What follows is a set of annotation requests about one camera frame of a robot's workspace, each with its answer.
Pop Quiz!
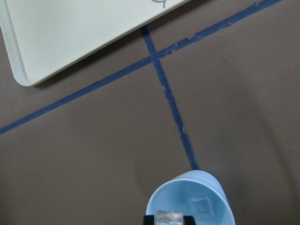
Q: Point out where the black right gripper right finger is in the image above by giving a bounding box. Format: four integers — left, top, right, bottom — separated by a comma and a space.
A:
183, 216, 195, 225

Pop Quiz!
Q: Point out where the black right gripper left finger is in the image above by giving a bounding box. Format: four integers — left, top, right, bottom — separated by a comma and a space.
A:
143, 215, 155, 225

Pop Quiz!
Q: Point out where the light blue cup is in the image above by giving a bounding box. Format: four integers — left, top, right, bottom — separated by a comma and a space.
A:
146, 170, 235, 225

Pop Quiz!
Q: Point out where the cream bear tray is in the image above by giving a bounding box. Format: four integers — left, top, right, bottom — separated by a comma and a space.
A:
0, 0, 184, 87

